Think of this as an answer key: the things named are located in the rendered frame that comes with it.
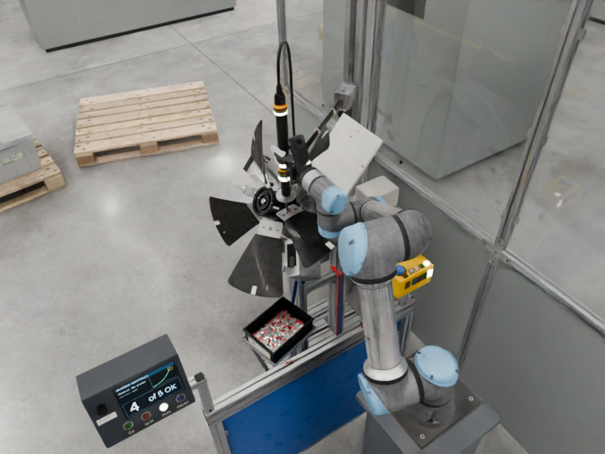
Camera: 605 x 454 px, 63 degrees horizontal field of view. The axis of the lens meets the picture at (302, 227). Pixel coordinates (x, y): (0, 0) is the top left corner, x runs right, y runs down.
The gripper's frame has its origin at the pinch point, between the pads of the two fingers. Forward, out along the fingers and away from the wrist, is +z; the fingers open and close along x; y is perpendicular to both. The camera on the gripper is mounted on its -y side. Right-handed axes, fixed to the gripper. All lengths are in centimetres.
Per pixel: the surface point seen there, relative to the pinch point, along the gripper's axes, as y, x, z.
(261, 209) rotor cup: 29.0, -7.0, 4.4
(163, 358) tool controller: 23, -61, -42
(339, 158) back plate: 25.1, 33.2, 10.9
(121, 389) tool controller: 25, -74, -43
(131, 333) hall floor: 150, -66, 77
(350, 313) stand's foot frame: 142, 47, 14
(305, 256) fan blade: 30.1, -5.5, -24.5
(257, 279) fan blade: 50, -18, -9
